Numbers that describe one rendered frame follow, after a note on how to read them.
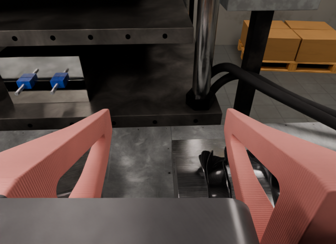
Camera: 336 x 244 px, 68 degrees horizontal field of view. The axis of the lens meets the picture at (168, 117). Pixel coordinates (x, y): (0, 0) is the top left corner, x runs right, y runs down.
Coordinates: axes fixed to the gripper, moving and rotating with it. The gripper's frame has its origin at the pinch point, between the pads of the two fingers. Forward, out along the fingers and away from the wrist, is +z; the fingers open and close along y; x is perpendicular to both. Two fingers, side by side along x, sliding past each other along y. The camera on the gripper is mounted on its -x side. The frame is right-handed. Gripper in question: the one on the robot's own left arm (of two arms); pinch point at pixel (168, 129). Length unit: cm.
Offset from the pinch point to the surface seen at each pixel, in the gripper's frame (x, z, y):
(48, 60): 24, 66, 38
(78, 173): 28.2, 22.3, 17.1
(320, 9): 66, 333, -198
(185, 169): 25.7, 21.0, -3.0
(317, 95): 115, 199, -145
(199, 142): 32.8, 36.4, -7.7
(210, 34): 14, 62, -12
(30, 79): 29, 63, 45
